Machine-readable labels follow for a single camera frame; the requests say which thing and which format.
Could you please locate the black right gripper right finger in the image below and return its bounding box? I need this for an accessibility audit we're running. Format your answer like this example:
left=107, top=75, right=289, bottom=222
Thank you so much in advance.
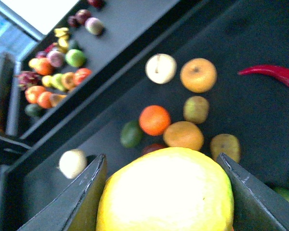
left=217, top=153, right=289, bottom=231

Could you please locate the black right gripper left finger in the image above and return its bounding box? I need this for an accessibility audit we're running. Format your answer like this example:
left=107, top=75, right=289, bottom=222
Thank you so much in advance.
left=19, top=154, right=107, bottom=231

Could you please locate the yellow lemon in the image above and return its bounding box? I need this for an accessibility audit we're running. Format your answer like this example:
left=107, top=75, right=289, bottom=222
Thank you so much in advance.
left=96, top=148, right=234, bottom=231

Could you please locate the green apple far shelf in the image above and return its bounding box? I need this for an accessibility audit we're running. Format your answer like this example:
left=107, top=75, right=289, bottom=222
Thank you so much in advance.
left=65, top=49, right=87, bottom=67

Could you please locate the peach far shelf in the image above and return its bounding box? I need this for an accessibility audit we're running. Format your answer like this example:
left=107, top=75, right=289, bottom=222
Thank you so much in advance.
left=85, top=17, right=104, bottom=36

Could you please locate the white pear upper left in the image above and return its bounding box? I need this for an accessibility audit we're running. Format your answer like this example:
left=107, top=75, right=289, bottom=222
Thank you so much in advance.
left=58, top=149, right=88, bottom=179

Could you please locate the kiwi lower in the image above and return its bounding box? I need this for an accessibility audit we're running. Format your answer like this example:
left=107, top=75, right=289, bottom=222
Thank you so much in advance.
left=210, top=134, right=241, bottom=163

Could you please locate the kiwi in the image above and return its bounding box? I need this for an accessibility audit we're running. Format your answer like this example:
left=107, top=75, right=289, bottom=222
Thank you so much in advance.
left=183, top=96, right=210, bottom=124
left=210, top=134, right=241, bottom=163

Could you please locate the dark green lime back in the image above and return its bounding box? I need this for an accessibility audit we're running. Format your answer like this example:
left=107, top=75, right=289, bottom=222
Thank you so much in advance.
left=120, top=120, right=143, bottom=148

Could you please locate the red yellow apple centre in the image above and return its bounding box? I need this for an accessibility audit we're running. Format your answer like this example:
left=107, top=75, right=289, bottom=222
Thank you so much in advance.
left=142, top=143, right=166, bottom=155

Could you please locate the yellow orange fruit centre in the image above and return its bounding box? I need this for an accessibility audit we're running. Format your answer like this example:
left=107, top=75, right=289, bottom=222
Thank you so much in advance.
left=163, top=121, right=204, bottom=151

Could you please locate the kiwi upper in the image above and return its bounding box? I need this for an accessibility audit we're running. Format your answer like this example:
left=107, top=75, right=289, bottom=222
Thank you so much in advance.
left=183, top=96, right=210, bottom=124

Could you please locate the small orange mandarin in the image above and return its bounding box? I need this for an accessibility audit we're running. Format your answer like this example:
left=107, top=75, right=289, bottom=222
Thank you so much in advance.
left=139, top=105, right=171, bottom=136

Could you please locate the red chili pepper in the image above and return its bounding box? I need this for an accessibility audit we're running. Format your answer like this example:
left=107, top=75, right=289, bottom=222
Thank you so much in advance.
left=238, top=64, right=289, bottom=87

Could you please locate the yellow orange apple back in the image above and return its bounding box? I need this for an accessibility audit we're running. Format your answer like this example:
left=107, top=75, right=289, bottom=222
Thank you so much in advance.
left=180, top=58, right=217, bottom=93

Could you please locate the white pear with stem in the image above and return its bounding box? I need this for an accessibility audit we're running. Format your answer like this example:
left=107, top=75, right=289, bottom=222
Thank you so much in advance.
left=145, top=53, right=177, bottom=84

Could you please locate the black shelf frame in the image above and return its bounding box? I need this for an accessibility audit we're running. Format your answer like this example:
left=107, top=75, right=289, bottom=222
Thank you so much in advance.
left=0, top=0, right=289, bottom=231

